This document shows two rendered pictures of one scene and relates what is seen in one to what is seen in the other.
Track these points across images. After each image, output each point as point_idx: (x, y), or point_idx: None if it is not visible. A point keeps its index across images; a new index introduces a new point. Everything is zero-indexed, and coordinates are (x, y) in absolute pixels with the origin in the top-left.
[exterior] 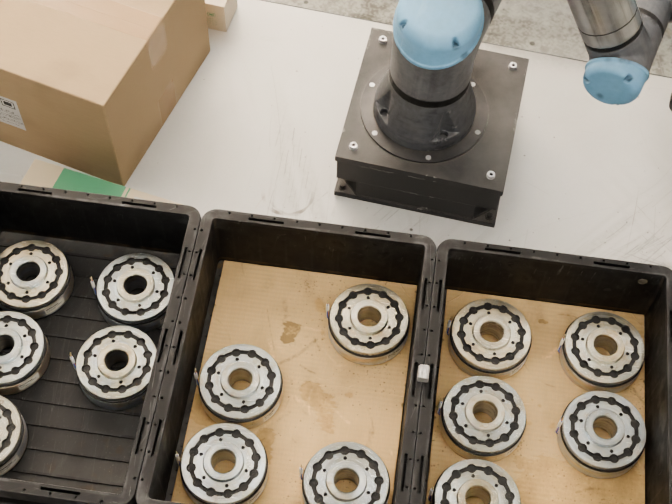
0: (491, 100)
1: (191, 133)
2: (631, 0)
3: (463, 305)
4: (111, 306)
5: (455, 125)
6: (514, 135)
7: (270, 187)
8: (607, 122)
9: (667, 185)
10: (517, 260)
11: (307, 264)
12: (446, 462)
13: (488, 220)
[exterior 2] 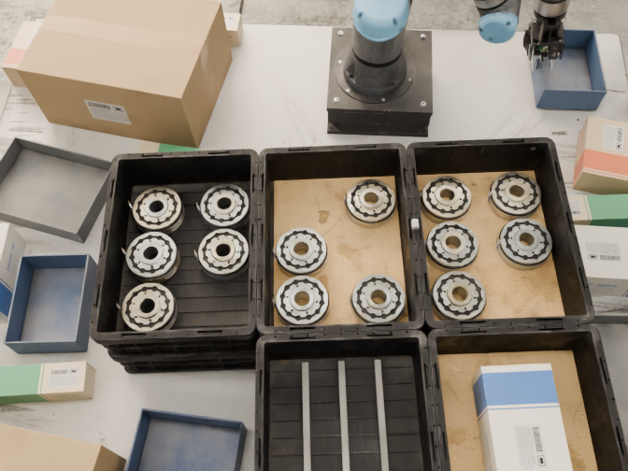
0: (414, 59)
1: (232, 111)
2: None
3: (424, 183)
4: (212, 219)
5: (397, 77)
6: None
7: (287, 135)
8: (482, 64)
9: (526, 94)
10: (456, 149)
11: (325, 174)
12: (435, 277)
13: (423, 133)
